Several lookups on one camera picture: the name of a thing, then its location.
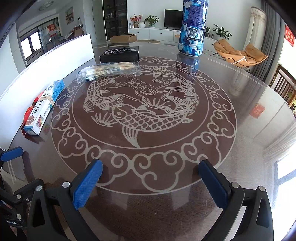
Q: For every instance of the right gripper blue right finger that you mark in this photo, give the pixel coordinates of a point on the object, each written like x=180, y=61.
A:
x=227, y=196

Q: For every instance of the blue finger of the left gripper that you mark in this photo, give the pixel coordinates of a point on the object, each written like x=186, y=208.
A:
x=7, y=155
x=27, y=191

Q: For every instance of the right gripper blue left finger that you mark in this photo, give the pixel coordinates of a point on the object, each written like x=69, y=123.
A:
x=75, y=196

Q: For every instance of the blue white ointment box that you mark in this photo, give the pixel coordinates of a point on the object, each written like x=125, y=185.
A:
x=40, y=111

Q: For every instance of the red snack packet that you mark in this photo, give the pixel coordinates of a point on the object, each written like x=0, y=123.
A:
x=30, y=108

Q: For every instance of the white cardboard storage box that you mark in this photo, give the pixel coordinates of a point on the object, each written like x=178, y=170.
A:
x=54, y=65

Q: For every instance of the wooden dining chair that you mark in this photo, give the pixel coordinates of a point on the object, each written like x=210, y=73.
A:
x=283, y=83

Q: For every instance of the cotton swabs bag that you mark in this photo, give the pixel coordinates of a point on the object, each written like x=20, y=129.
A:
x=94, y=72

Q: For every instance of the orange lounge chair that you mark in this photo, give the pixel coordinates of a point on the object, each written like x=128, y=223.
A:
x=249, y=57

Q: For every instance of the black rectangular box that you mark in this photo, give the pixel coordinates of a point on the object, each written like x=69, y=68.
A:
x=128, y=54

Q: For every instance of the green plant right of tv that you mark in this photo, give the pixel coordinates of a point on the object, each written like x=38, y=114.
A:
x=222, y=33

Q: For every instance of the blue camouflage spray bottle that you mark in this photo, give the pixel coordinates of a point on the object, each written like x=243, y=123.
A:
x=191, y=40

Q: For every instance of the brown cardboard box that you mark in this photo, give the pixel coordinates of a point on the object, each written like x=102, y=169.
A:
x=124, y=38

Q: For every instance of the white tv cabinet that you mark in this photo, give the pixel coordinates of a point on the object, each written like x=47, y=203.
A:
x=156, y=35

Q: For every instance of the black television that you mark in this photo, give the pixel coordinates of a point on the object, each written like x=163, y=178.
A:
x=173, y=19

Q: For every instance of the red flower vase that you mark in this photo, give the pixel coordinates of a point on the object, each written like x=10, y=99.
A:
x=135, y=20

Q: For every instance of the green potted plant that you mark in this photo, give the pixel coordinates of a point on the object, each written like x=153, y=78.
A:
x=151, y=20

